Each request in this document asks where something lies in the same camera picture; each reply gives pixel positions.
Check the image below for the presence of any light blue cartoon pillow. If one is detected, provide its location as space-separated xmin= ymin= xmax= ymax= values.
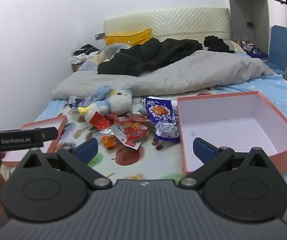
xmin=80 ymin=44 xmax=129 ymax=73

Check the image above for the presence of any small black cloth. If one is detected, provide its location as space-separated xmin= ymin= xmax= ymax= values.
xmin=203 ymin=35 xmax=235 ymax=54

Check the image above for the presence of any deep pink cardboard box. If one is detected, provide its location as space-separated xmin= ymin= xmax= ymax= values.
xmin=177 ymin=91 xmax=287 ymax=177

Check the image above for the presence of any black jacket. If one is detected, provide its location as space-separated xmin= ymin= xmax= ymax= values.
xmin=97 ymin=38 xmax=204 ymax=77

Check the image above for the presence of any blue chair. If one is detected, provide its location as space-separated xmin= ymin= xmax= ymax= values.
xmin=268 ymin=25 xmax=287 ymax=81

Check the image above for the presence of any clear blue-print snack packet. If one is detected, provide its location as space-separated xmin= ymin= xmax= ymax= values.
xmin=154 ymin=122 xmax=180 ymax=143

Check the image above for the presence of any grey blanket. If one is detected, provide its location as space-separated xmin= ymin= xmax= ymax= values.
xmin=51 ymin=50 xmax=275 ymax=101

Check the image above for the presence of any white pillow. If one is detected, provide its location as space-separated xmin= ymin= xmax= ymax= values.
xmin=223 ymin=39 xmax=247 ymax=54

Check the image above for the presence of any yellow pillow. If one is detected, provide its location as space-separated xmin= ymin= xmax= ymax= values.
xmin=104 ymin=28 xmax=153 ymax=47

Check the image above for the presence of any row of small bottles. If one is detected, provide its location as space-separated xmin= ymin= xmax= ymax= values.
xmin=236 ymin=37 xmax=262 ymax=54

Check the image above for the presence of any fruit print tablecloth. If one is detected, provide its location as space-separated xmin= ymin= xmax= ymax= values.
xmin=35 ymin=87 xmax=210 ymax=181

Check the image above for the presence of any white blue plush penguin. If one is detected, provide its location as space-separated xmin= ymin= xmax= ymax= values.
xmin=78 ymin=87 xmax=133 ymax=123

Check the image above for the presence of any orange striped snack packet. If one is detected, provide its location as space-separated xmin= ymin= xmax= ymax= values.
xmin=119 ymin=113 xmax=152 ymax=125

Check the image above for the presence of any dark blue snack packet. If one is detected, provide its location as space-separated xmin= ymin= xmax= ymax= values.
xmin=143 ymin=96 xmax=176 ymax=124

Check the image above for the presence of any cream quilted headboard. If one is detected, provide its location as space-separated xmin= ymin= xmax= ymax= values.
xmin=103 ymin=7 xmax=230 ymax=43

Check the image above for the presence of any red label snack packet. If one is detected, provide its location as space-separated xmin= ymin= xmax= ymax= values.
xmin=111 ymin=124 xmax=150 ymax=148

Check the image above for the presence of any orange clear snack packet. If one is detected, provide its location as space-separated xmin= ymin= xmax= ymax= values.
xmin=100 ymin=134 xmax=121 ymax=147

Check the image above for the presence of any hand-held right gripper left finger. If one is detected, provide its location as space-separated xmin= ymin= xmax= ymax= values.
xmin=16 ymin=137 xmax=113 ymax=189

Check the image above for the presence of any shallow pink box lid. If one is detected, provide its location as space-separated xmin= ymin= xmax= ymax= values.
xmin=2 ymin=115 xmax=68 ymax=166

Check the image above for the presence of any red foil packet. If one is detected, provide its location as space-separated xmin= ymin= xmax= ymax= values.
xmin=89 ymin=112 xmax=114 ymax=131

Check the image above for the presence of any brown cardboard box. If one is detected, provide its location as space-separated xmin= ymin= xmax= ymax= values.
xmin=71 ymin=62 xmax=84 ymax=73

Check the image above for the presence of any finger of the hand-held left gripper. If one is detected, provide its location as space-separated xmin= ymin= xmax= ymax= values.
xmin=43 ymin=127 xmax=59 ymax=141

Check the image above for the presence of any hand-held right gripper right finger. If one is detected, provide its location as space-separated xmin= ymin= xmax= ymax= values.
xmin=178 ymin=137 xmax=274 ymax=189

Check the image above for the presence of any pile of clothes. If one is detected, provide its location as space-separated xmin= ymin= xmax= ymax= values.
xmin=70 ymin=44 xmax=100 ymax=65

